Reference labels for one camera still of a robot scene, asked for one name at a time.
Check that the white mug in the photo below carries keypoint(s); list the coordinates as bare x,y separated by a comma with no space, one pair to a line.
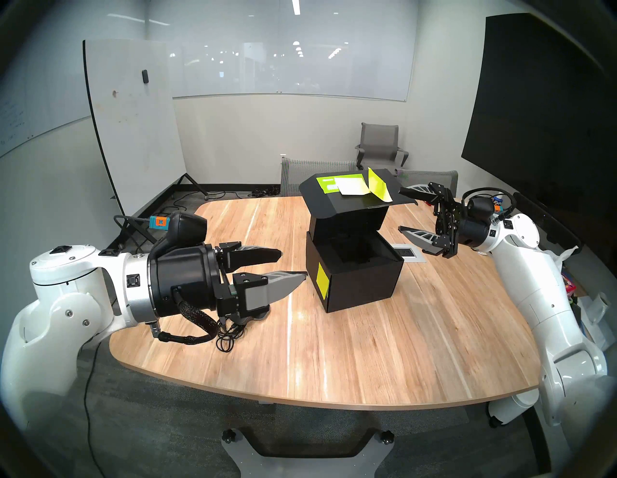
601,308

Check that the pale yellow sticky note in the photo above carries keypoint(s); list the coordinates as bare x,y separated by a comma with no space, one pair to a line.
352,186

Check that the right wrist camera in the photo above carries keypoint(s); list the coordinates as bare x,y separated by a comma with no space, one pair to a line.
479,207

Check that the grey office chair with armrests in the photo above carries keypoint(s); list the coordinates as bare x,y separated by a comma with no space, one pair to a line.
381,144

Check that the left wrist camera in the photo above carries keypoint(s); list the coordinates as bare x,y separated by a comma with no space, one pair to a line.
183,226

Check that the black video conference bar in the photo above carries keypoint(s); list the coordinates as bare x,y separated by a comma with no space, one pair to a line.
549,224

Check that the glass wall whiteboard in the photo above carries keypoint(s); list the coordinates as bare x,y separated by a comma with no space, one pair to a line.
299,67

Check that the black cardboard box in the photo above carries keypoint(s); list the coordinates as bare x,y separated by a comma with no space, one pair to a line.
366,284

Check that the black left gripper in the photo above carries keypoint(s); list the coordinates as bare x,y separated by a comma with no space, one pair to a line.
183,279

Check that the white paper sheets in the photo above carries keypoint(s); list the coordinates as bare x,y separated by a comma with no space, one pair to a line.
602,335

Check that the wall whiteboard with writing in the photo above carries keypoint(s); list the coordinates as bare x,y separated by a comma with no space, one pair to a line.
43,91

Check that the large black wall display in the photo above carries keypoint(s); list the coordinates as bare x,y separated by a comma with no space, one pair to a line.
540,120

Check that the mobile whiteboard on stand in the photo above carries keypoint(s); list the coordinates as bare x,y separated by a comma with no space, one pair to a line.
135,135

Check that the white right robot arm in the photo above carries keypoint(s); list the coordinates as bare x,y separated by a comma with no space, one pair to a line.
540,289

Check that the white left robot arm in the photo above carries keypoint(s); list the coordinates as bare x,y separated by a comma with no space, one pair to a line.
62,308

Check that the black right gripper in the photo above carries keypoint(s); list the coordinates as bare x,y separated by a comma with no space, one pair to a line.
470,229

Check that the silver table power grommet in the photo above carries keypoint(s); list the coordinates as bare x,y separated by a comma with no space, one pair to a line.
409,254

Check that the colourful floral tissue box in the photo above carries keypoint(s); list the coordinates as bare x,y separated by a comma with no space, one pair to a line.
564,260

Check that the grey mesh office chair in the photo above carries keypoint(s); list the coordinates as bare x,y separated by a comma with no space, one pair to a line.
294,176
443,178

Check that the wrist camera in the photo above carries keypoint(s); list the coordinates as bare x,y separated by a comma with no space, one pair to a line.
479,207
183,226

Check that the yellow-green sticky note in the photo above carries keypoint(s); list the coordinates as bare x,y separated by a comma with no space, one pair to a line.
378,188
322,286

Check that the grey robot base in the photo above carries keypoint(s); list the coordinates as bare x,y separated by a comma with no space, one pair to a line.
308,462

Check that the black computer mouse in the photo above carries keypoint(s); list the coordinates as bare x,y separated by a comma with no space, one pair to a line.
260,314

